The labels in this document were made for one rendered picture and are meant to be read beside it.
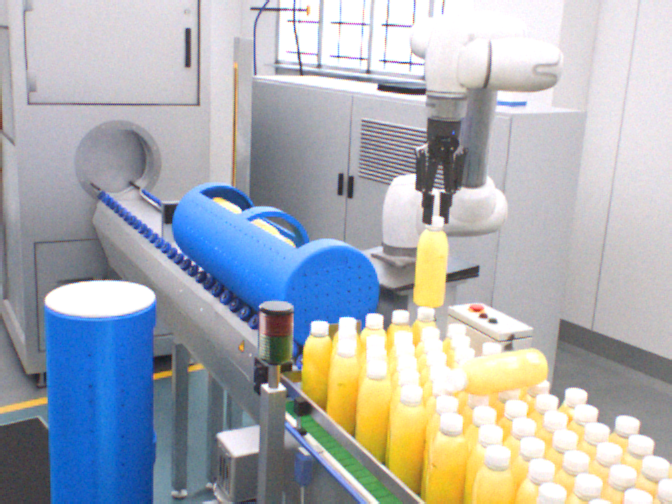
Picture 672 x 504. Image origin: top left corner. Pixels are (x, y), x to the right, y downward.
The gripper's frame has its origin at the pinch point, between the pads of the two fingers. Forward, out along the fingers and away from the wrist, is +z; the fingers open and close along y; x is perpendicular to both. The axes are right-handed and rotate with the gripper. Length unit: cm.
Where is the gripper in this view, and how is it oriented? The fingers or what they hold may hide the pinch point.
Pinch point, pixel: (436, 208)
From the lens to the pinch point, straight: 189.5
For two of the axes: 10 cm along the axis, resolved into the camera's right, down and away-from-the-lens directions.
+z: -0.5, 9.6, 2.7
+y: -8.9, 0.8, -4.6
